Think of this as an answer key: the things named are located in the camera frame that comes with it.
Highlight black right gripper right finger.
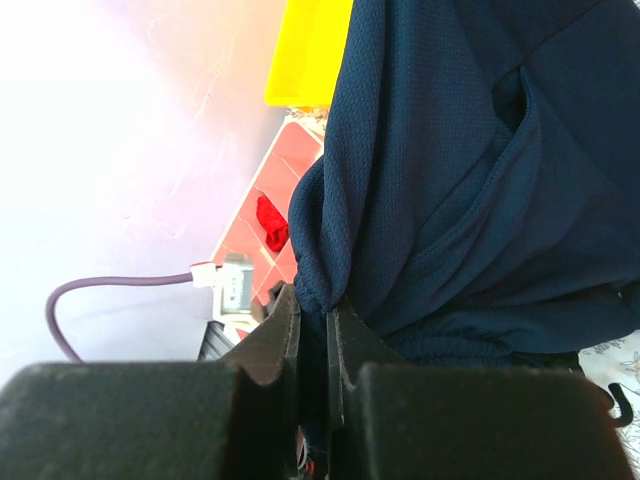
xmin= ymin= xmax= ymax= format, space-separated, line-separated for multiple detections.
xmin=327 ymin=303 xmax=633 ymax=479

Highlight navy blue shorts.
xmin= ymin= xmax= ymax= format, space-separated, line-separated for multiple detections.
xmin=288 ymin=1 xmax=639 ymax=453

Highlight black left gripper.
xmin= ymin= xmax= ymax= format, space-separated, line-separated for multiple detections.
xmin=251 ymin=282 xmax=285 ymax=320

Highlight yellow plastic tray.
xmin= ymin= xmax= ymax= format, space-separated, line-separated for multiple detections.
xmin=264 ymin=0 xmax=353 ymax=109

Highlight pink divided organizer tray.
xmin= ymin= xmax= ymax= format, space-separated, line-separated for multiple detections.
xmin=212 ymin=120 xmax=323 ymax=304

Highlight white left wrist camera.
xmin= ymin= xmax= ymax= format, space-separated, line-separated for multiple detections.
xmin=190 ymin=253 xmax=254 ymax=324

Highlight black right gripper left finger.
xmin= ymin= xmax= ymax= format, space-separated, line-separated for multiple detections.
xmin=1 ymin=285 xmax=300 ymax=479

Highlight red cloth in organizer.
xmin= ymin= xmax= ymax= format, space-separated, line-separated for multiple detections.
xmin=256 ymin=195 xmax=289 ymax=253

